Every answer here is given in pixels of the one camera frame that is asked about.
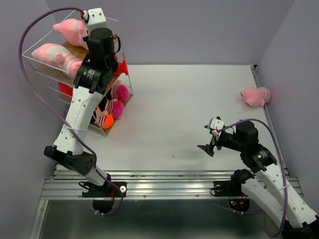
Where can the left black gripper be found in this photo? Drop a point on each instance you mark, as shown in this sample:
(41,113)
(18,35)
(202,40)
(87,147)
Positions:
(84,39)

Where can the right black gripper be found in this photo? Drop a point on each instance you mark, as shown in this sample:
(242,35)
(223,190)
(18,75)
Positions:
(208,148)

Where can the red shark plush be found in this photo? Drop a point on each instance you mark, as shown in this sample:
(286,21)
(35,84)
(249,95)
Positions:
(65,89)
(122,69)

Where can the pink frog plush striped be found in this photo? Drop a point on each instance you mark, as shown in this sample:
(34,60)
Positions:
(58,56)

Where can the boy doll pink hat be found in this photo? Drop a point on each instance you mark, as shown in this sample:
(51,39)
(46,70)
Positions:
(118,91)
(113,107)

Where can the boy doll black hair orange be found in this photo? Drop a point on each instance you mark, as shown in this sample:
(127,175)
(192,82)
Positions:
(104,120)

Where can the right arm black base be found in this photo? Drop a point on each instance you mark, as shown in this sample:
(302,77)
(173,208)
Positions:
(238,202)

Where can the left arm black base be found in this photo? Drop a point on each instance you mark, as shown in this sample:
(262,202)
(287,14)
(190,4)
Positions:
(107,199)

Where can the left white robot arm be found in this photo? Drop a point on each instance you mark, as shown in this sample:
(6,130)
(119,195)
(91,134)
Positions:
(90,83)

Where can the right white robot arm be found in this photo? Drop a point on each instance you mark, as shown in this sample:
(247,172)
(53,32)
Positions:
(264,181)

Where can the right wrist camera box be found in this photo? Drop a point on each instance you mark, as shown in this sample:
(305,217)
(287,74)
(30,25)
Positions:
(215,126)

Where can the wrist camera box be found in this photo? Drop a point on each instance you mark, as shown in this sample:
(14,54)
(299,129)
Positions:
(215,126)
(94,18)

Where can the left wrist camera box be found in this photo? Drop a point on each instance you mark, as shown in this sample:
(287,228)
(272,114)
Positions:
(94,18)

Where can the white wire wooden shelf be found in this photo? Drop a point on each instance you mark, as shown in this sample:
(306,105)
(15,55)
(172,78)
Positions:
(56,75)

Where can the aluminium rail frame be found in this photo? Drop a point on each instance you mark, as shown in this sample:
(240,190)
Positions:
(141,185)

